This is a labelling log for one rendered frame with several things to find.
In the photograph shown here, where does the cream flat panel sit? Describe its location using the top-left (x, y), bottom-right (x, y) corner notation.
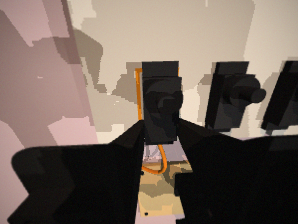
top-left (67, 0), bottom-right (298, 144)

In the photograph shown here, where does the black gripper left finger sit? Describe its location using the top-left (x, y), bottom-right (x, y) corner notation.
top-left (10, 120), bottom-right (145, 224)

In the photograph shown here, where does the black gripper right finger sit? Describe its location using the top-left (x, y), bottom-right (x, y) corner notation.
top-left (178, 118), bottom-right (298, 224)

